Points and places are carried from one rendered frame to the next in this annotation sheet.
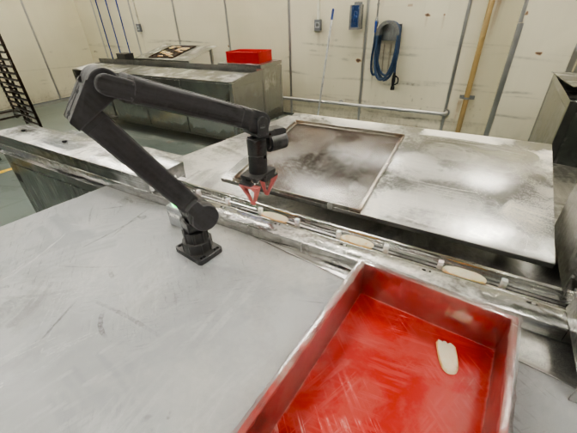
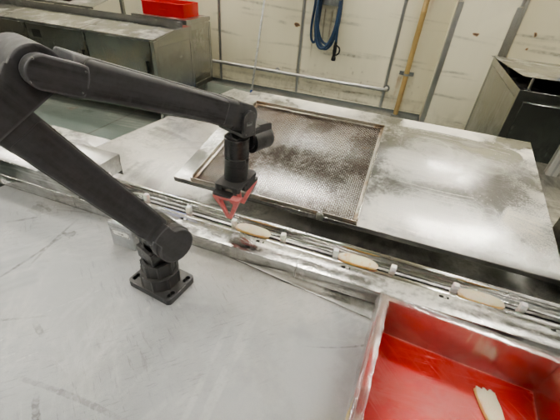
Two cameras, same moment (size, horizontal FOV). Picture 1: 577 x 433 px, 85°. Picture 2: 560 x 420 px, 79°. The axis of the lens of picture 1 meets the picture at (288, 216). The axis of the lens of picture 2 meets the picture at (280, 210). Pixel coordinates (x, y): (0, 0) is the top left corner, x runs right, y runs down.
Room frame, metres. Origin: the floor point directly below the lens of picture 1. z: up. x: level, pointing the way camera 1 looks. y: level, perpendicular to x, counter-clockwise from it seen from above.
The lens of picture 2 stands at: (0.19, 0.15, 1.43)
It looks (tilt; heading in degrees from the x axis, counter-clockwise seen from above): 36 degrees down; 346
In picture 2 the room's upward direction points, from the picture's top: 5 degrees clockwise
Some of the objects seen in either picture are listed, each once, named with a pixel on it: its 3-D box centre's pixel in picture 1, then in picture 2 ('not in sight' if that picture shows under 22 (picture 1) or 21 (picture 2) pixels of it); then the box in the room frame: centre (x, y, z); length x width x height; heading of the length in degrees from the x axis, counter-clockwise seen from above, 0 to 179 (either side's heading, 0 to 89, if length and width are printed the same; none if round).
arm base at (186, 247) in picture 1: (197, 240); (160, 270); (0.75, 0.27, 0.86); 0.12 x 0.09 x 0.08; 51
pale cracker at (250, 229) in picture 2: (274, 216); (252, 229); (0.87, 0.05, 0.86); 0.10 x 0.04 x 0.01; 58
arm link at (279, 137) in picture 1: (266, 131); (248, 127); (0.92, 0.06, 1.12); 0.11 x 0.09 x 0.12; 128
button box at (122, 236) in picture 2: (185, 216); (132, 232); (0.91, 0.35, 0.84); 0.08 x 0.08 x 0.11; 58
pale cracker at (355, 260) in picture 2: (356, 240); (357, 260); (0.73, -0.19, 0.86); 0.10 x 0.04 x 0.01; 58
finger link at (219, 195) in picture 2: (254, 189); (232, 199); (0.87, 0.10, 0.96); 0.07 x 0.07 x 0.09; 58
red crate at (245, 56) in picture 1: (249, 56); (170, 7); (4.70, 0.44, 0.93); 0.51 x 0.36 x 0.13; 62
